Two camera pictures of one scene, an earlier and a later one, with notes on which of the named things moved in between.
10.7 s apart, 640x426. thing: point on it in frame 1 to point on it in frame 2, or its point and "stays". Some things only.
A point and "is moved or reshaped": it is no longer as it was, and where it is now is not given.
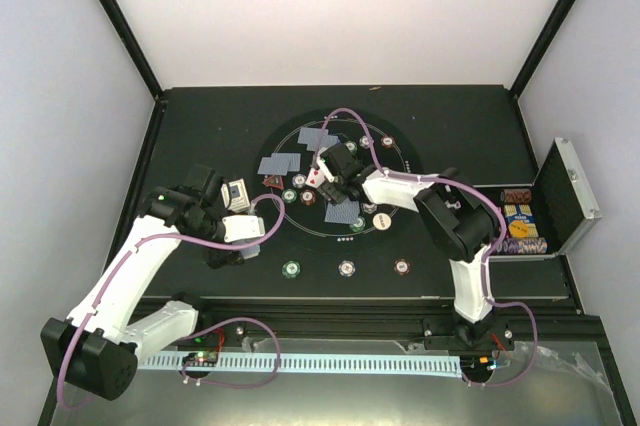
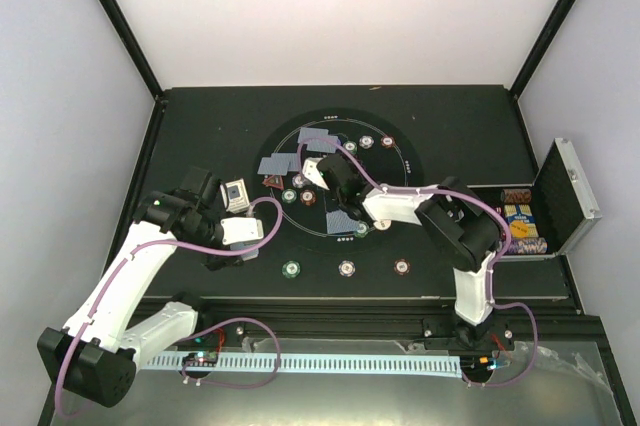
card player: x=278 y=166 stays
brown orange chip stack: x=402 y=267 stays
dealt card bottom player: x=344 y=212 is moved or reshaped
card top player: x=309 y=138 stays
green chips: x=359 y=226 is moved or reshaped
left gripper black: x=217 y=258 stays
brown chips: x=308 y=197 stays
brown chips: x=387 y=141 stays
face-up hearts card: x=315 y=178 is moved or reshaped
